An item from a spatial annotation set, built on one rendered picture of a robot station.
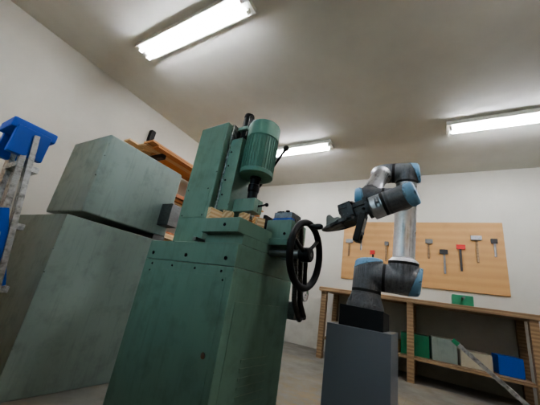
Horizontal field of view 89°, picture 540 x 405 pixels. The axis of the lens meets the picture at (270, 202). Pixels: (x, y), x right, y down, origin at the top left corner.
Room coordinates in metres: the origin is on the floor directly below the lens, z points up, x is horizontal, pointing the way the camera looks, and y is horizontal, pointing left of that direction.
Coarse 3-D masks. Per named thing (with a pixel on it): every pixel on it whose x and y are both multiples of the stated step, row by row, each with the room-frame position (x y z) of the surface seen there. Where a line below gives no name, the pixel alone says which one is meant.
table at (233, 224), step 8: (208, 224) 1.13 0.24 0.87; (216, 224) 1.10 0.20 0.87; (224, 224) 1.07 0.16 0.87; (232, 224) 1.05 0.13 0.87; (240, 224) 1.04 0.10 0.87; (248, 224) 1.08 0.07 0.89; (208, 232) 1.15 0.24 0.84; (216, 232) 1.12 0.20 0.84; (224, 232) 1.09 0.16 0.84; (232, 232) 1.06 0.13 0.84; (240, 232) 1.05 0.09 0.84; (248, 232) 1.08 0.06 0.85; (256, 232) 1.12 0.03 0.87; (264, 232) 1.17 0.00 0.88; (264, 240) 1.18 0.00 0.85; (272, 240) 1.19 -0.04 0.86; (280, 240) 1.16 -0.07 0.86; (280, 248) 1.25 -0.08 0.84
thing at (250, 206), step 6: (240, 198) 1.32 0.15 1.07; (246, 198) 1.30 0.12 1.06; (252, 198) 1.27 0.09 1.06; (234, 204) 1.34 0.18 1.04; (240, 204) 1.31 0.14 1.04; (246, 204) 1.29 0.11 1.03; (252, 204) 1.27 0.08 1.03; (258, 204) 1.29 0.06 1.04; (234, 210) 1.33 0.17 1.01; (240, 210) 1.31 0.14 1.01; (246, 210) 1.29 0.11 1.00; (252, 210) 1.26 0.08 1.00; (258, 210) 1.30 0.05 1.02
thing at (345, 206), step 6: (342, 204) 1.03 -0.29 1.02; (348, 204) 1.01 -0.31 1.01; (354, 204) 1.01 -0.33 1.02; (360, 204) 1.00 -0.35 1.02; (366, 204) 0.97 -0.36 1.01; (342, 210) 1.03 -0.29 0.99; (348, 210) 1.01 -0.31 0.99; (354, 210) 1.01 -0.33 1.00; (360, 210) 1.00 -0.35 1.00; (366, 210) 0.97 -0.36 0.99; (342, 216) 1.03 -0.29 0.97; (348, 216) 1.01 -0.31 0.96; (354, 216) 1.00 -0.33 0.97; (372, 216) 0.98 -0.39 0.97; (348, 222) 1.02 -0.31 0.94; (354, 222) 1.02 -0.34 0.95
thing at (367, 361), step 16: (336, 336) 1.47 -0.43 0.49; (352, 336) 1.42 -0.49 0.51; (368, 336) 1.39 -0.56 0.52; (384, 336) 1.35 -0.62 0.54; (336, 352) 1.46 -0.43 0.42; (352, 352) 1.42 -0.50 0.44; (368, 352) 1.38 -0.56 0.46; (384, 352) 1.35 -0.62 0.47; (336, 368) 1.46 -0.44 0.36; (352, 368) 1.42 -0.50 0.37; (368, 368) 1.38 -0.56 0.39; (384, 368) 1.35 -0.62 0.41; (336, 384) 1.46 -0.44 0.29; (352, 384) 1.42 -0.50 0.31; (368, 384) 1.38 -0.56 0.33; (384, 384) 1.35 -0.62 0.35; (336, 400) 1.45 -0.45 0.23; (352, 400) 1.42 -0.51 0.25; (368, 400) 1.38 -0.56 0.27; (384, 400) 1.35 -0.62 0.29
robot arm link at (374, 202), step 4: (372, 196) 0.96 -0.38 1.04; (376, 196) 0.94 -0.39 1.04; (368, 200) 0.96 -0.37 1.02; (372, 200) 0.95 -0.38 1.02; (376, 200) 0.93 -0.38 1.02; (380, 200) 0.93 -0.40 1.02; (368, 204) 0.97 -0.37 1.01; (372, 204) 0.95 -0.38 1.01; (376, 204) 0.94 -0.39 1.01; (380, 204) 0.93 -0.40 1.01; (372, 208) 0.95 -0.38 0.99; (376, 208) 0.94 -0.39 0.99; (380, 208) 0.94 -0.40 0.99; (372, 212) 0.97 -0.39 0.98; (376, 212) 0.95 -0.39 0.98; (380, 212) 0.95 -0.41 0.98; (384, 212) 0.94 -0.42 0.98; (376, 216) 0.96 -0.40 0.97; (380, 216) 0.96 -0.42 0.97; (384, 216) 0.97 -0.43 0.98
